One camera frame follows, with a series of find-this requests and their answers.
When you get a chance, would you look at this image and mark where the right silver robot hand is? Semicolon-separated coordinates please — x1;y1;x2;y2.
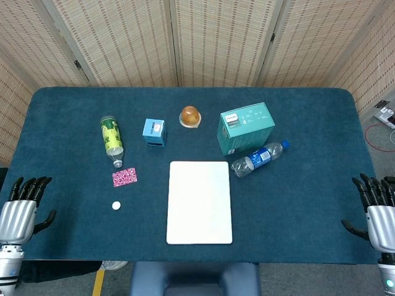
341;173;395;253

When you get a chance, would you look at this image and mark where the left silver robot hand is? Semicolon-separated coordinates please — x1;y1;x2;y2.
0;176;57;246

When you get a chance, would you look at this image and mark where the pink patterned packet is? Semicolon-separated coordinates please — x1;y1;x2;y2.
112;167;138;188

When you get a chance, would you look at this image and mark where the green label plastic bottle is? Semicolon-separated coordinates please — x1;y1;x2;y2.
99;115;125;168

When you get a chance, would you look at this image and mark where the white board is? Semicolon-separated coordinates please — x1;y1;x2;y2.
166;160;233;245

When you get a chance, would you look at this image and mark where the orange jelly cup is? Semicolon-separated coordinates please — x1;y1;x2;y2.
178;105;202;128

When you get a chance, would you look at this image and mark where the dark blue tablecloth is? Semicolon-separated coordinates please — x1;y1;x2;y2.
0;86;383;266

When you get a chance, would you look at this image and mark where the clear plastic bag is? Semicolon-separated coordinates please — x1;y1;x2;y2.
101;260;128;271

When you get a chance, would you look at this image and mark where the white power strip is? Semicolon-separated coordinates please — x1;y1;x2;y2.
373;106;395;130

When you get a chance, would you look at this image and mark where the blue label water bottle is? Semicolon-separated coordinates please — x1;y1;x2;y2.
231;139;291;178

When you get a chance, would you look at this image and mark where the small light blue box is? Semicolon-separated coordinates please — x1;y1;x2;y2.
142;118;168;147

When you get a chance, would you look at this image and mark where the teal product box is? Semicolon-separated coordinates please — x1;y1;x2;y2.
217;102;276;157

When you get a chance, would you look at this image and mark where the blue padded seat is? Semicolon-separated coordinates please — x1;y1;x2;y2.
129;261;262;296

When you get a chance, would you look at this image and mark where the woven folding screen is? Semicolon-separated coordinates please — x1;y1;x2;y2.
0;0;395;164

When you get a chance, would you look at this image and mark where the red cable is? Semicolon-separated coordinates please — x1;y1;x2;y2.
364;123;395;152

